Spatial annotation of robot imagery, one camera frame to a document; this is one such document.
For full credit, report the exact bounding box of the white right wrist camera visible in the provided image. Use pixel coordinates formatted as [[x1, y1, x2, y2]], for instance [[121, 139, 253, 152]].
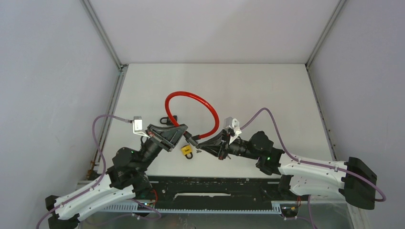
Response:
[[224, 117, 242, 144]]

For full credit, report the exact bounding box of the aluminium frame rail left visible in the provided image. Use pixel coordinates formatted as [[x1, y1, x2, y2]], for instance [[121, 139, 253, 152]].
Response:
[[63, 0, 120, 194]]

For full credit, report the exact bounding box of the aluminium frame rail right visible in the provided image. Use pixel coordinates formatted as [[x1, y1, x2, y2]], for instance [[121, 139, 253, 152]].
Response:
[[305, 0, 364, 229]]

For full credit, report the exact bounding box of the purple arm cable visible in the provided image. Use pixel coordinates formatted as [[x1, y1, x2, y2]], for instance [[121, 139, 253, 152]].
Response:
[[240, 107, 387, 203], [35, 115, 134, 229]]

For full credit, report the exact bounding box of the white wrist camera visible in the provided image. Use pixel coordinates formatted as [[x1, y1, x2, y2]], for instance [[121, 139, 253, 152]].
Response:
[[224, 117, 242, 144], [131, 116, 150, 138]]

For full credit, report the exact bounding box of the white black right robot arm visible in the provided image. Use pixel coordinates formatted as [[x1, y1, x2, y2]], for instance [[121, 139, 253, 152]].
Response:
[[197, 130, 377, 210]]

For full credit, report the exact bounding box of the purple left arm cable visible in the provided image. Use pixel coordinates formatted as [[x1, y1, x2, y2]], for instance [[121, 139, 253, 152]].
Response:
[[35, 115, 134, 229]]

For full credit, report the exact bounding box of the aluminium frame rail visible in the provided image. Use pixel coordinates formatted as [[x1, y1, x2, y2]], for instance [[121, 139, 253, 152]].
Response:
[[63, 0, 120, 194], [305, 0, 364, 229]]

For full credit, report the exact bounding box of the yellow padlock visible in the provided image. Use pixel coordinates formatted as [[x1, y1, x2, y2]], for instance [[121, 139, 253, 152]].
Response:
[[181, 145, 193, 160]]

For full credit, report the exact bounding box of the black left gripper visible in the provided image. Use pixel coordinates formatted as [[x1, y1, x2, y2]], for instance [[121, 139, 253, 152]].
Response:
[[137, 124, 188, 172]]

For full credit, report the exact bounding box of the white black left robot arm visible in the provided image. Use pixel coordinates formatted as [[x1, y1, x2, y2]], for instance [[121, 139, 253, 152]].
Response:
[[45, 124, 188, 229]]

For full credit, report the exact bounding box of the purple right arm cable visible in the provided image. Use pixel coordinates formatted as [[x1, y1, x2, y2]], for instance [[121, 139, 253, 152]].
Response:
[[240, 107, 387, 203]]

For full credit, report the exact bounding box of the red cable lock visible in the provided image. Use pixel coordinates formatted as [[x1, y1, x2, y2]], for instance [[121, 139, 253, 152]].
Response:
[[164, 91, 220, 147]]

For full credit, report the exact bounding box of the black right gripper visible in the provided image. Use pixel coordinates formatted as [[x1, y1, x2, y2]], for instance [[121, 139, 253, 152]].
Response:
[[198, 130, 260, 161]]

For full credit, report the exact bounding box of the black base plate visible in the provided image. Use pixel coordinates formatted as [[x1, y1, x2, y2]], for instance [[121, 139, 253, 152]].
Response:
[[120, 175, 314, 214]]

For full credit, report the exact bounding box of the black padlock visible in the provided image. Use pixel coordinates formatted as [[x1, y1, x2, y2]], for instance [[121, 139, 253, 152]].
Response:
[[160, 116, 175, 126]]

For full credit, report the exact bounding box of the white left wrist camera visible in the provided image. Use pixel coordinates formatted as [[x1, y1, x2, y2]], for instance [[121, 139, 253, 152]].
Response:
[[131, 116, 150, 138]]

